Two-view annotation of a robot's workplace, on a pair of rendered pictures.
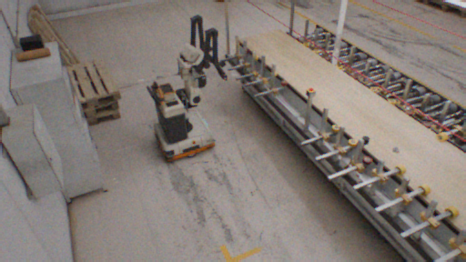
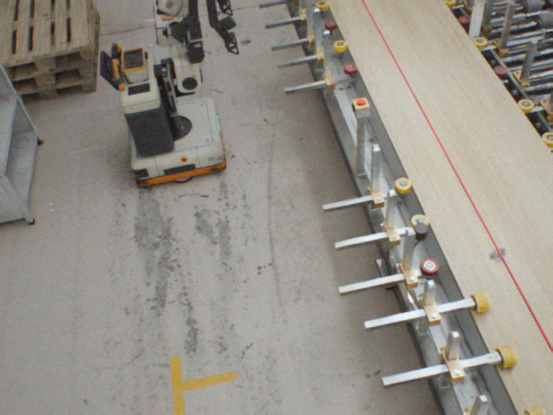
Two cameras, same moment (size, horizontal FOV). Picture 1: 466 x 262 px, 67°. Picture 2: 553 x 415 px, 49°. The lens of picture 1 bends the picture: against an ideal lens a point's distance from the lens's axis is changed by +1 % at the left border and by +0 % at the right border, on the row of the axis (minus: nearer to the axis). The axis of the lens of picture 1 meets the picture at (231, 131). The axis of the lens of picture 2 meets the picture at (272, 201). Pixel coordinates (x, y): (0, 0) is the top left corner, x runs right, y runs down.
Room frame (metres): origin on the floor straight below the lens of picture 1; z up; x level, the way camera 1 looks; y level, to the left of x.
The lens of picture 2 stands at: (0.64, -1.09, 3.19)
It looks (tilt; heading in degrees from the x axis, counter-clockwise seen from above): 49 degrees down; 20
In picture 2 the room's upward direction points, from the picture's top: 9 degrees counter-clockwise
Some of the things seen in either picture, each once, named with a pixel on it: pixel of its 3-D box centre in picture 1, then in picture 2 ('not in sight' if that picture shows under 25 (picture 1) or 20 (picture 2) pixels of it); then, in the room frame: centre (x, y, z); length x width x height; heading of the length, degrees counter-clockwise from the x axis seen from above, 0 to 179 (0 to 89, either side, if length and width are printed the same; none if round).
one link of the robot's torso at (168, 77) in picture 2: (188, 96); (182, 75); (3.76, 0.52, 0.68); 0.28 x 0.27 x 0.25; 23
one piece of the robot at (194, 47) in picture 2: (197, 75); (192, 38); (3.76, 0.38, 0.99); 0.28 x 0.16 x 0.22; 23
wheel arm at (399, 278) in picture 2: (349, 171); (386, 282); (2.18, -1.03, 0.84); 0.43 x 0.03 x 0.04; 113
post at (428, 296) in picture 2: (375, 180); (425, 313); (2.03, -1.21, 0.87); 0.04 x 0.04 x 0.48; 23
